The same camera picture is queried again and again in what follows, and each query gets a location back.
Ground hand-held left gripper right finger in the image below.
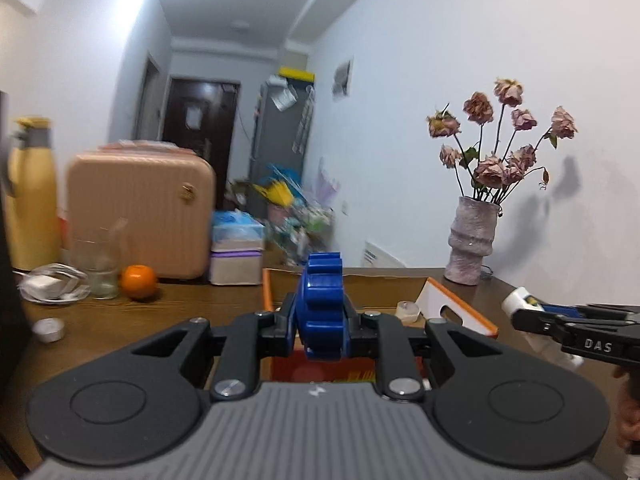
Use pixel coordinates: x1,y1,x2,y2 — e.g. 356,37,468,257
342,305,506,403

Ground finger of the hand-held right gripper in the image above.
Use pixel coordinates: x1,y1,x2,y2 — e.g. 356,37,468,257
540,302,640,323
510,308,571,335

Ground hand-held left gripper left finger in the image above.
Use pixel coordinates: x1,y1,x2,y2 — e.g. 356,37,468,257
127,292,303,402

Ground white plastic bottle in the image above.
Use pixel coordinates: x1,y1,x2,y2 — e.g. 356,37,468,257
501,286,586,371

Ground blue plastic gear toy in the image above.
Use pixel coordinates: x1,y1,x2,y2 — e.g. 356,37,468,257
292,252,358,361

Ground orange-edged cardboard box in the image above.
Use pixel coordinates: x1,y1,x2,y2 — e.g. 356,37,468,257
261,267,499,386

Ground person's right hand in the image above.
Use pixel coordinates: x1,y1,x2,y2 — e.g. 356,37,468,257
614,365,640,453

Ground white tape roll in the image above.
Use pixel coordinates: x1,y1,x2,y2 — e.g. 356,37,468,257
396,300,423,323

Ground purple and white tissue box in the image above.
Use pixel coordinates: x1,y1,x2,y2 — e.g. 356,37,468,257
209,249,264,286

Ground pink ribbed ceramic vase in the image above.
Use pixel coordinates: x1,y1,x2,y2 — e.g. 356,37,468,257
445,196,501,286

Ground pile of colourful toys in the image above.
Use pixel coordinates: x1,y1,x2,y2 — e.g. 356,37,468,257
225,162,341,267

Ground orange fruit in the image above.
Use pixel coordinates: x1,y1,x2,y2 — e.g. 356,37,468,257
121,265,158,302

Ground dried pink roses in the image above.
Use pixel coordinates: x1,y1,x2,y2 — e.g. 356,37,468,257
426,77,579,206

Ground grey tall cabinet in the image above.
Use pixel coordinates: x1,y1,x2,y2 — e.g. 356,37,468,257
248,77,316,211

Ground pink hard-shell suitcase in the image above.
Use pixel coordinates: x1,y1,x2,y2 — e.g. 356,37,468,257
66,142,217,281

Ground clear drinking glass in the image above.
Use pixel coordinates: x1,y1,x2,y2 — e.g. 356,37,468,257
70,217,128,300

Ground dark brown door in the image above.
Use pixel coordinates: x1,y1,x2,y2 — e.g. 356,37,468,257
162,76,241,211

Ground white paper sheets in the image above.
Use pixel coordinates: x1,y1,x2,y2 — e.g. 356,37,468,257
269,76,297,112

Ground small white cap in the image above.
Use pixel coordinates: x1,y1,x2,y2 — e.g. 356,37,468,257
31,317,66,343

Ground dark side doorway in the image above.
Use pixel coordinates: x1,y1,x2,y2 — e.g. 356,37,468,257
137,52,162,142

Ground yellow thermos bottle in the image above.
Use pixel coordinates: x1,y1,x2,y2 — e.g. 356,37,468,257
7,116,63,272

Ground white wall heater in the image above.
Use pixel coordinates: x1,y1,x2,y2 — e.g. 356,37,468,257
362,240,408,268

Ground white charger with cable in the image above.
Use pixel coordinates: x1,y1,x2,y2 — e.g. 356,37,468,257
17,263,91,305

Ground framed wall picture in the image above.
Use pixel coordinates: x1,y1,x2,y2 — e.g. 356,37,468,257
332,58,354,101

